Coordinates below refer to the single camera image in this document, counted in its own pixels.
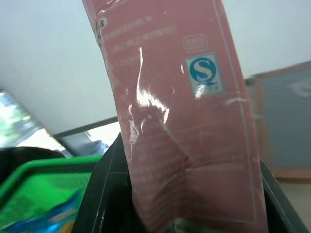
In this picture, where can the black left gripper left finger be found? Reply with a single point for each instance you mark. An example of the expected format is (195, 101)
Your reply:
(109, 191)

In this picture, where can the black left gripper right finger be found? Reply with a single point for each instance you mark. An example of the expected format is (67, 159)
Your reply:
(279, 206)

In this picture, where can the pink snack packet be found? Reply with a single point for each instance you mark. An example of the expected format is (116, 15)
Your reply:
(189, 116)

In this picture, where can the green plastic basket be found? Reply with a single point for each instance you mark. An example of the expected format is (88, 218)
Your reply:
(36, 184)

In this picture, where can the blue snack packet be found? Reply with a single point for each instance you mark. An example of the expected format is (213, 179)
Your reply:
(46, 218)

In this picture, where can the grey cabinet with wooden trim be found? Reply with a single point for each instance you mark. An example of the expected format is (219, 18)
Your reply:
(284, 116)

